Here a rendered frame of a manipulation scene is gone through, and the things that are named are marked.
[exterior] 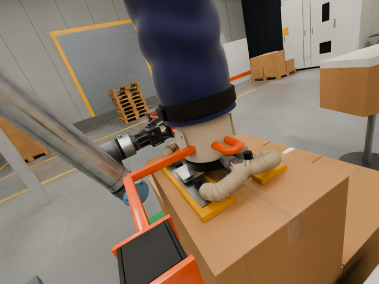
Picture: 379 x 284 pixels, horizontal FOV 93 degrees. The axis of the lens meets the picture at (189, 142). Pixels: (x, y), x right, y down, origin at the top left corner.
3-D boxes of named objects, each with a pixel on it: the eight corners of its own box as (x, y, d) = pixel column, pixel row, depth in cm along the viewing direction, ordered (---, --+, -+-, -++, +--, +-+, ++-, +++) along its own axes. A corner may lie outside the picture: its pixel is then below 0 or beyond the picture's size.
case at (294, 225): (341, 274, 59) (349, 174, 43) (247, 369, 46) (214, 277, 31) (229, 188, 111) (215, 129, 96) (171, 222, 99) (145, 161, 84)
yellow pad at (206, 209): (237, 202, 45) (233, 187, 44) (204, 223, 42) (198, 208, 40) (183, 159, 75) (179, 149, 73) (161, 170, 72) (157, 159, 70)
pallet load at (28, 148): (49, 153, 577) (15, 101, 511) (12, 168, 538) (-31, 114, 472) (54, 145, 678) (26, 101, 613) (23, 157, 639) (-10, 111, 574)
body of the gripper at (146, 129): (166, 142, 74) (139, 154, 70) (160, 137, 81) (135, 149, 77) (160, 124, 71) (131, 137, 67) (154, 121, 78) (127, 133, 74)
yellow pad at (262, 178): (287, 169, 52) (286, 154, 50) (262, 186, 48) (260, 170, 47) (219, 142, 81) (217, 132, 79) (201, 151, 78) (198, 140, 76)
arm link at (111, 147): (96, 169, 73) (84, 148, 69) (126, 156, 77) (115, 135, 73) (96, 178, 65) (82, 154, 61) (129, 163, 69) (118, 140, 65)
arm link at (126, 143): (124, 154, 77) (115, 134, 73) (136, 149, 78) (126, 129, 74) (128, 161, 69) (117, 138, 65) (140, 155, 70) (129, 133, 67)
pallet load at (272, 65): (296, 72, 666) (295, 45, 632) (279, 80, 627) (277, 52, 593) (268, 75, 768) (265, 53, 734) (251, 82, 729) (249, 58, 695)
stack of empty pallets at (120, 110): (151, 113, 722) (139, 80, 673) (124, 124, 680) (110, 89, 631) (142, 111, 831) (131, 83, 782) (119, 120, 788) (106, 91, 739)
